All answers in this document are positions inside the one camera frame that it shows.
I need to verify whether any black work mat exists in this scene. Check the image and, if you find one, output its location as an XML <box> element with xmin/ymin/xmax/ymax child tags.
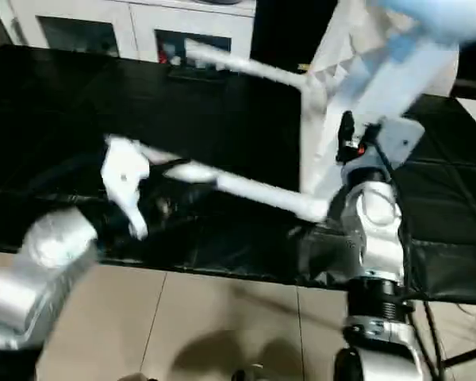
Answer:
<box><xmin>0</xmin><ymin>43</ymin><xmax>476</xmax><ymax>306</ymax></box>

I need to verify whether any dark right robot foot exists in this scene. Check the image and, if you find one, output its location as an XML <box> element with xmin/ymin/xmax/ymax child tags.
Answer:
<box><xmin>232</xmin><ymin>363</ymin><xmax>265</xmax><ymax>381</ymax></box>

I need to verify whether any black tripod stand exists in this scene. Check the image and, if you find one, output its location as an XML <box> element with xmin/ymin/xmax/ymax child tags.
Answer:
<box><xmin>443</xmin><ymin>344</ymin><xmax>476</xmax><ymax>368</ymax></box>

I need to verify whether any white cabinet with glass doors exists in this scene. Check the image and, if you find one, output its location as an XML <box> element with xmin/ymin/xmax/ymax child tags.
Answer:
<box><xmin>0</xmin><ymin>0</ymin><xmax>259</xmax><ymax>67</ymax></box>

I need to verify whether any black cabinet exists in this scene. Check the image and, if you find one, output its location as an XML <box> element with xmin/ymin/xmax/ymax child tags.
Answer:
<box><xmin>249</xmin><ymin>0</ymin><xmax>338</xmax><ymax>79</ymax></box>

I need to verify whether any white plastic table top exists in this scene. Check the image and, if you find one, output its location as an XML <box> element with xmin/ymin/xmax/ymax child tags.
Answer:
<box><xmin>299</xmin><ymin>0</ymin><xmax>461</xmax><ymax>224</ymax></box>

